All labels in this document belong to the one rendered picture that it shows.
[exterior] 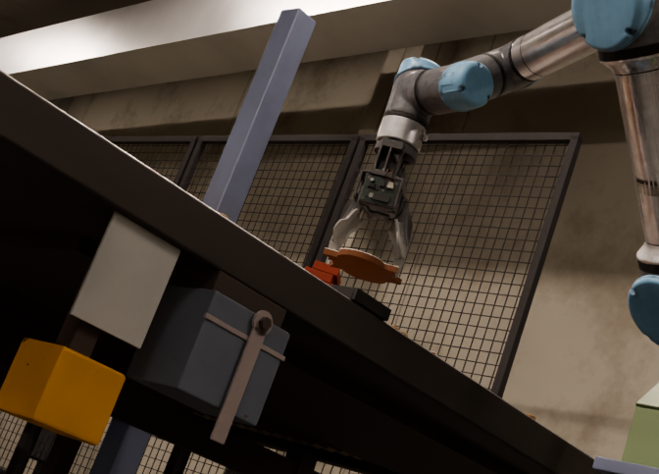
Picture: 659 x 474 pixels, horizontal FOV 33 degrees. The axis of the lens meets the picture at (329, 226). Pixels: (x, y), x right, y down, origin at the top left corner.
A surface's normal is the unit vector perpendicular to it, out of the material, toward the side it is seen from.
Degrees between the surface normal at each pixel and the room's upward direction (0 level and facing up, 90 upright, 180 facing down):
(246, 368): 90
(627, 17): 127
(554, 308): 90
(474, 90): 91
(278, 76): 90
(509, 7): 180
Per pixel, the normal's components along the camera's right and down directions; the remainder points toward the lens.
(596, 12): -0.79, 0.19
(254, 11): -0.67, -0.44
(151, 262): 0.72, 0.05
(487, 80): 0.57, -0.03
